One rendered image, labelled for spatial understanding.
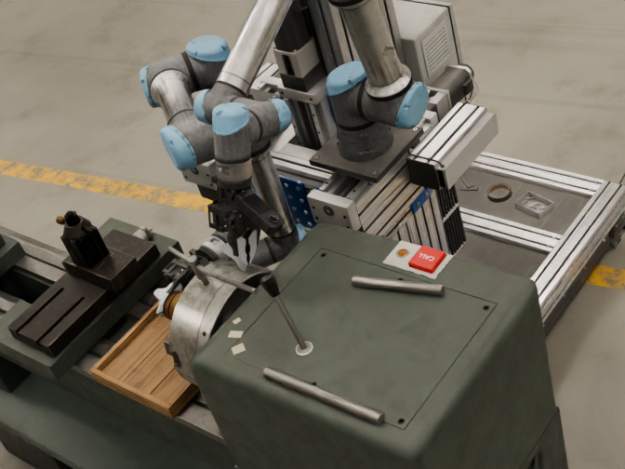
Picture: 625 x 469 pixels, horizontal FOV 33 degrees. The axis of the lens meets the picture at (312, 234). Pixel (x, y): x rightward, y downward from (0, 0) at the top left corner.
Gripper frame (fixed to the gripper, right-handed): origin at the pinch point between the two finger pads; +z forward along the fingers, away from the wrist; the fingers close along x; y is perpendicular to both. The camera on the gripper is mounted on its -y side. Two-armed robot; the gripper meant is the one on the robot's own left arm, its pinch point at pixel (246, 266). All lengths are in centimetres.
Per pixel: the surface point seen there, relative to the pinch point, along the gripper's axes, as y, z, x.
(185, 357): 13.2, 23.6, 8.3
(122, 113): 274, 69, -197
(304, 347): -21.7, 9.1, 7.3
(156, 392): 35, 46, -1
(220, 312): 6.1, 11.9, 2.9
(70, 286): 79, 33, -11
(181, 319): 15.4, 15.3, 6.3
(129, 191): 220, 85, -152
